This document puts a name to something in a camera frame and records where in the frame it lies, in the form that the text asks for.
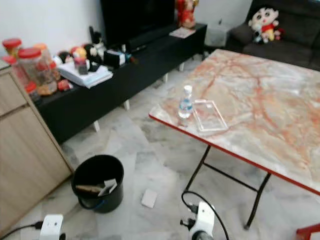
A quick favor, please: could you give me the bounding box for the white square card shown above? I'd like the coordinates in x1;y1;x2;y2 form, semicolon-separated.
141;188;158;209

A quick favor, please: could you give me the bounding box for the white folded paper box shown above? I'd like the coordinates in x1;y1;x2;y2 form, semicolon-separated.
99;179;118;197

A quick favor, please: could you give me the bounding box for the clear plastic tray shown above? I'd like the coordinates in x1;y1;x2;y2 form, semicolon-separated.
192;99;229;133

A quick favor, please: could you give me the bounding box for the clear plastic water bottle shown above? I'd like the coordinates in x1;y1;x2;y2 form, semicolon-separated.
178;85;194;120

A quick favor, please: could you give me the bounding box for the marble pattern folding table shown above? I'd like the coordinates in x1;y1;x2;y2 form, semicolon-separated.
149;48;320;231

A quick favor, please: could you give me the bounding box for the black TV console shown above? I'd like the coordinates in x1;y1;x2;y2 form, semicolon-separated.
37;22;207;145

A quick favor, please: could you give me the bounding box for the light wooden cabinet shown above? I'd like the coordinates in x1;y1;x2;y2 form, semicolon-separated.
0;62;73;236

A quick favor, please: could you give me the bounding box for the white paper stack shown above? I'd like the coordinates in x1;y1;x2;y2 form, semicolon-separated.
58;61;114;89

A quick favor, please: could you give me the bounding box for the small black box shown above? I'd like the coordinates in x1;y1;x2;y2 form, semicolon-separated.
102;49;127;68

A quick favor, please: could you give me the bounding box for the small red container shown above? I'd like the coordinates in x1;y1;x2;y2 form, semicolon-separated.
57;79;73;92

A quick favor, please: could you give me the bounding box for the white lace covered stool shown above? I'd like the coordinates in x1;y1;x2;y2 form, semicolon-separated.
204;21;231;48

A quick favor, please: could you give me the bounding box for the pink magazine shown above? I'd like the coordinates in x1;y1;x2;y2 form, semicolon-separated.
169;27;196;39

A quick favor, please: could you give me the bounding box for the small dark glass jar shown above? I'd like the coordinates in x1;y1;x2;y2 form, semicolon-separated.
74;56;90;76

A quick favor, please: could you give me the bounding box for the dark grey sofa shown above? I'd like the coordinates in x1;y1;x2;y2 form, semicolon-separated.
225;0;320;68

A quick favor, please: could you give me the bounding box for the black white toy figure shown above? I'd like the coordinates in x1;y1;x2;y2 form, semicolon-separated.
89;26;106;63

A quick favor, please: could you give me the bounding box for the orange round toy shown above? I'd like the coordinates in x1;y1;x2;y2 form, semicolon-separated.
72;46;88;60

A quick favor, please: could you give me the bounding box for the black television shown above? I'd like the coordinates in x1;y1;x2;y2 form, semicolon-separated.
100;0;177;51

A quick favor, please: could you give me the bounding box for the red gold figurine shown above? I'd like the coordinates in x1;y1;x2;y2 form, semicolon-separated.
175;0;200;29

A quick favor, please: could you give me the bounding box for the large red lid snack jar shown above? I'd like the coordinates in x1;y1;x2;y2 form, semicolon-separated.
18;47;58;97

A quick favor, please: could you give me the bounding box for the cartoon boy plush doll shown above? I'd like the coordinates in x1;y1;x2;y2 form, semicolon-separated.
248;5;283;43

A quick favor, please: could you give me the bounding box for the small red lid jar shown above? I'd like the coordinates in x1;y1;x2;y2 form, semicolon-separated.
2;38;23;58

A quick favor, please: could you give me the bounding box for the orange lid jar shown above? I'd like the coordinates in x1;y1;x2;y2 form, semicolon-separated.
34;43;56;66

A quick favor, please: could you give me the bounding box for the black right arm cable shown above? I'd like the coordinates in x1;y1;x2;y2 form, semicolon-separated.
181;191;231;240

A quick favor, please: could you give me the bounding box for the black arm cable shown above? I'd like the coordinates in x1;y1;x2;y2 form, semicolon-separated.
181;191;231;240
0;221;43;240

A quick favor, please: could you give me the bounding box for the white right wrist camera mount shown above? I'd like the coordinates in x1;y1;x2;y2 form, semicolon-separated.
196;201;216;236

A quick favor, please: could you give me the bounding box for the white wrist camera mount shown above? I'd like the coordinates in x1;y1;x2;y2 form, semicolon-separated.
40;214;64;240
196;201;216;236

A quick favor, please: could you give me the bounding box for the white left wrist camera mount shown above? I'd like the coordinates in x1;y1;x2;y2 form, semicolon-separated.
40;214;64;240

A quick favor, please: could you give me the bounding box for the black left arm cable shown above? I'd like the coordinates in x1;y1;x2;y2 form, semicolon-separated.
0;221;43;240

